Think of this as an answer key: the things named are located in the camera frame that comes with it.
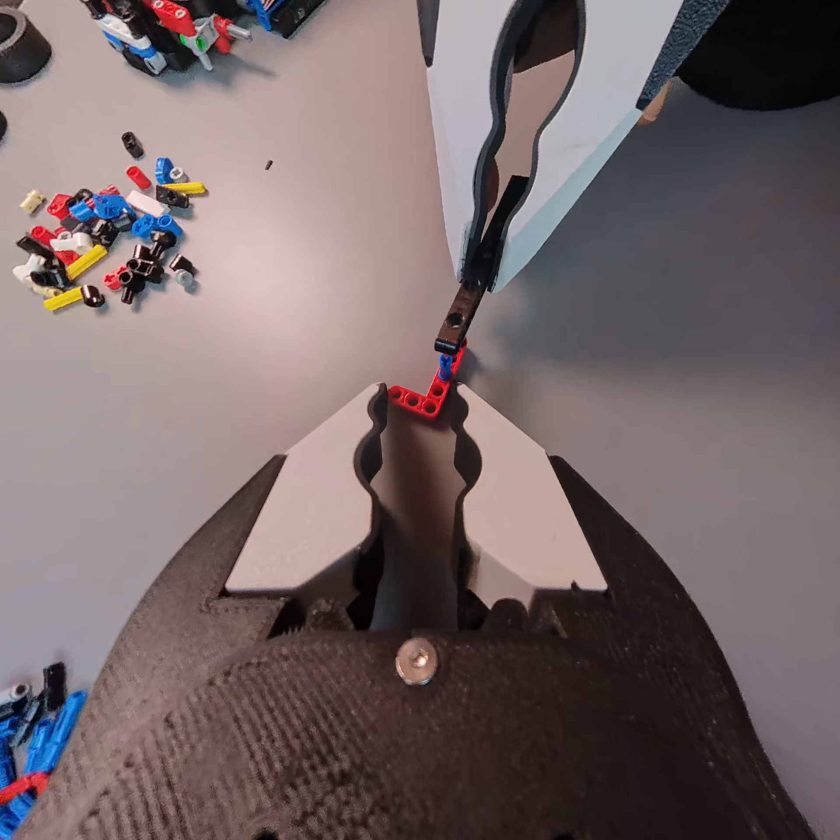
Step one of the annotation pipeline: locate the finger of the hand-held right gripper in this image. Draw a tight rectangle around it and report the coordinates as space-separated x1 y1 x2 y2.
489 0 687 295
427 0 525 279

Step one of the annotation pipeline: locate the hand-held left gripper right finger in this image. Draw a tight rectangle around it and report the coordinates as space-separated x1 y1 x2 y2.
453 383 608 606

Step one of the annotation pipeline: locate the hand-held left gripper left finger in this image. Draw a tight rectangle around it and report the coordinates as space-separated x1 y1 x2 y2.
224 383 388 620

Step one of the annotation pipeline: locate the red angled lego beam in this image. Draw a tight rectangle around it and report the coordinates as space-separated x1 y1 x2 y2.
388 339 467 419

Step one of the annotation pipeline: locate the long black lego beam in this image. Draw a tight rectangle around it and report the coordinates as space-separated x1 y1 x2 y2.
432 174 529 355

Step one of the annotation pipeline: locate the partly built lego car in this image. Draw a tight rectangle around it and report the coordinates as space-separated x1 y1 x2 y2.
80 0 329 75

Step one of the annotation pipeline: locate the pile of blue lego pins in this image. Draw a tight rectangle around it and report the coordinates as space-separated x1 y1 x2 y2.
0 663 88 831

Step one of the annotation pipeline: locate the pile of mixed lego pieces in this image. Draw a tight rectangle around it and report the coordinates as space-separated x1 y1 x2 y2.
12 132 208 312

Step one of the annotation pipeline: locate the black round pad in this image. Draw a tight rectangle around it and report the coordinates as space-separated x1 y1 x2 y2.
677 0 840 113

